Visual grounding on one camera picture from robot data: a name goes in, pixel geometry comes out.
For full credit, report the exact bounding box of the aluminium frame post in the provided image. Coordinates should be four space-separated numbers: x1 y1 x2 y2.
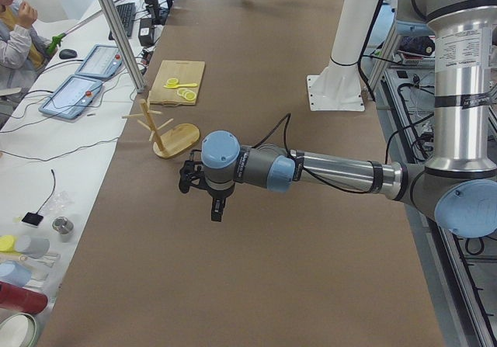
98 0 145 93

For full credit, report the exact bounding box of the red cylinder bottle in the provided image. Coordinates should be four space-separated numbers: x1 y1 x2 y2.
0 282 48 314

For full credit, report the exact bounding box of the grey cup lying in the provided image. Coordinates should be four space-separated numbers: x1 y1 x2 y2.
14 235 50 259

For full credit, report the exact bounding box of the black keyboard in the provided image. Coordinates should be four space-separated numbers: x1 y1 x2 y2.
116 2 136 38

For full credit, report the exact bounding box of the lemon slice near handle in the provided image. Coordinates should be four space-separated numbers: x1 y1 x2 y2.
182 90 196 102

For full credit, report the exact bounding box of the yellow cup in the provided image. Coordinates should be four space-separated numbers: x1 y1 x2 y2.
0 235 17 252

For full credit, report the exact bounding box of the white camera pillar base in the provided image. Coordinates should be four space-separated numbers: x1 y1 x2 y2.
307 0 383 112

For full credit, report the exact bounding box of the seated person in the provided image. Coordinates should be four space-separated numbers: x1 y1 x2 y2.
1 0 52 103

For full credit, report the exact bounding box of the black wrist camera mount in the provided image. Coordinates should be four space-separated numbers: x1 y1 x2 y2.
179 149 207 194

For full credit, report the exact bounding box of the black square pad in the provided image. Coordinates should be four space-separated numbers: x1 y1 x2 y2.
21 212 43 227

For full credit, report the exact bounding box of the light blue cup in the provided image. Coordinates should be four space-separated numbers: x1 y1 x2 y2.
0 261 32 287

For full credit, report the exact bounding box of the wooden cup storage rack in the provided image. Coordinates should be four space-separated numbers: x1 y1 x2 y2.
122 99 200 159

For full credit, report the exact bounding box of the computer mouse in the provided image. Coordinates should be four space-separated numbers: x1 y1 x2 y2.
58 48 78 60

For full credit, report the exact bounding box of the near teach pendant tablet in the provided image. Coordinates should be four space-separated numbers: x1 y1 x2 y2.
39 75 103 120

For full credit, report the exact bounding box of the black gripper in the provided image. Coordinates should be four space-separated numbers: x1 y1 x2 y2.
204 176 234 222

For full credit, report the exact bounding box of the small metal cup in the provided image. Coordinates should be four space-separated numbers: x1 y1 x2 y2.
52 217 74 242

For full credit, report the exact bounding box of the teach pendant tablet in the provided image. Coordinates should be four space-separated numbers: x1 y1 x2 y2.
75 44 122 81
39 75 103 120

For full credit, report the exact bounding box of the bamboo cutting board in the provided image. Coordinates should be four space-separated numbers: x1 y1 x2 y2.
148 60 206 106

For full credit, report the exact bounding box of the far teach pendant tablet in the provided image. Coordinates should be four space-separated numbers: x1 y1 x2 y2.
75 44 122 81

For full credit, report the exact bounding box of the yellow plastic knife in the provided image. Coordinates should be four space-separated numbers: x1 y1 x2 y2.
163 83 198 89

